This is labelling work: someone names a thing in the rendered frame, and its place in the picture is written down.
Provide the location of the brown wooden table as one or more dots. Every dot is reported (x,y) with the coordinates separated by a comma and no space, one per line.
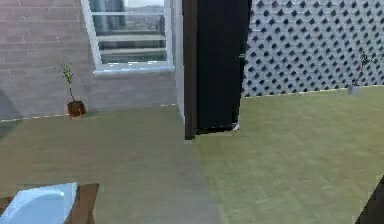
(85,206)

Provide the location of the white framed window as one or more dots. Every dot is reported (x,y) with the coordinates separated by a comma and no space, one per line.
(131,36)

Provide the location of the black room door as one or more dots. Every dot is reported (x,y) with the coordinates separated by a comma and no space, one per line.
(216,66)

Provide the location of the green plant in brown pot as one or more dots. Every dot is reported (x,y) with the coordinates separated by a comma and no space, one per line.
(76,107)

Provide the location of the thin plant in grey pot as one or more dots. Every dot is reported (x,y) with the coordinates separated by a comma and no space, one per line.
(359,71)

